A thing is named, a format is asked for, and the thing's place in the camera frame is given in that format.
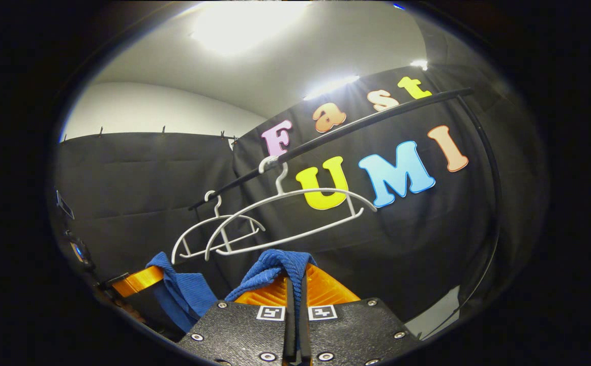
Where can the white plastic clothes hanger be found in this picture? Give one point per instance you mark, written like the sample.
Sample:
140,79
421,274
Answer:
295,195
194,231

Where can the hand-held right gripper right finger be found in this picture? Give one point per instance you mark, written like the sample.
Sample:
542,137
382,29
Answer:
356,330

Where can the black metal clothes rack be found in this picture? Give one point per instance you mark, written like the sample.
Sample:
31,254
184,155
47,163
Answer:
377,118

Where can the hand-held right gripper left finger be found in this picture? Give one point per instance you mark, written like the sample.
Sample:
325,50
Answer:
239,330

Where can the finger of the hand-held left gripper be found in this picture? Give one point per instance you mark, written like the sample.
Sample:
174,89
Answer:
138,281
130,311

